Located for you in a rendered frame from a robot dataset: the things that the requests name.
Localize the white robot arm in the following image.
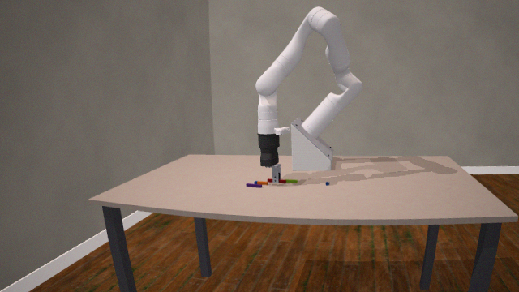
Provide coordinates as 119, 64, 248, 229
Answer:
255, 6, 363, 138

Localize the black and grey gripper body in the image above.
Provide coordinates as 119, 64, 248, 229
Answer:
257, 119, 290, 167

